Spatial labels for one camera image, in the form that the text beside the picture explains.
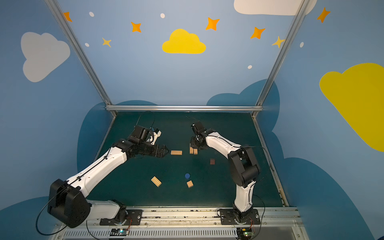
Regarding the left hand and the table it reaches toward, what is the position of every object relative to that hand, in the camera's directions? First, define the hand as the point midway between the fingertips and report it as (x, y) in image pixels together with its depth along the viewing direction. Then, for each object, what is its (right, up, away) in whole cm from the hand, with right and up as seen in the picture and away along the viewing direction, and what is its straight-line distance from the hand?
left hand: (164, 149), depth 82 cm
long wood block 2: (+15, -3, +17) cm, 23 cm away
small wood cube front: (+15, -20, +3) cm, 25 cm away
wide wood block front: (-5, -19, +4) cm, 21 cm away
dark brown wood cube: (+29, -10, +12) cm, 33 cm away
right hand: (+18, +2, +13) cm, 22 cm away
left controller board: (-19, -38, -11) cm, 44 cm away
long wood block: (+5, -4, +14) cm, 16 cm away
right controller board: (+41, -39, -10) cm, 58 cm away
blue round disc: (+13, -17, +7) cm, 22 cm away
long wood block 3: (+18, -4, +17) cm, 25 cm away
